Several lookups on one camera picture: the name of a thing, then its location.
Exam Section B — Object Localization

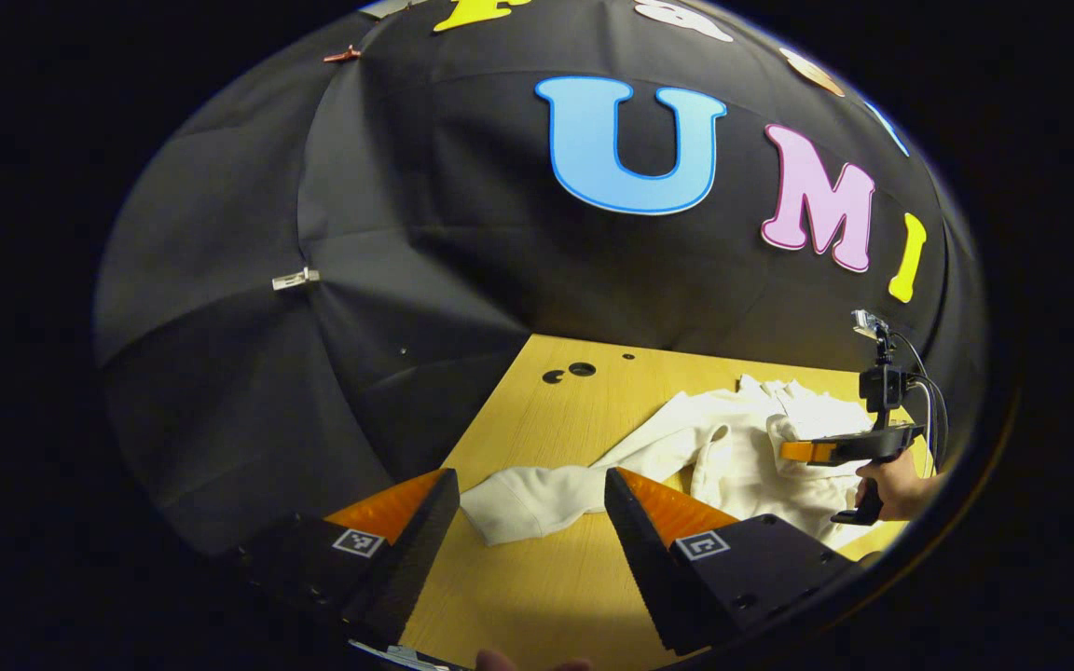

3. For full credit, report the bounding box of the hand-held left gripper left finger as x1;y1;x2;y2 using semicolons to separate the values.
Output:
239;468;461;649

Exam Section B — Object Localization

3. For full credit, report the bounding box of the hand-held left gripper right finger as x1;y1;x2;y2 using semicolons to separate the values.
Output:
604;468;860;656

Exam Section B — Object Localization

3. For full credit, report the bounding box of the white garment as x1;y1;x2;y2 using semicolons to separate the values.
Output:
460;375;911;551

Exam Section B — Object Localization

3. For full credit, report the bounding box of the black backdrop cloth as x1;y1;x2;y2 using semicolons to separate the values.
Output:
94;0;985;560

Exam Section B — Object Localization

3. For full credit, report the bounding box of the black cable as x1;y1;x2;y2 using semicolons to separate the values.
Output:
891;331;951;469

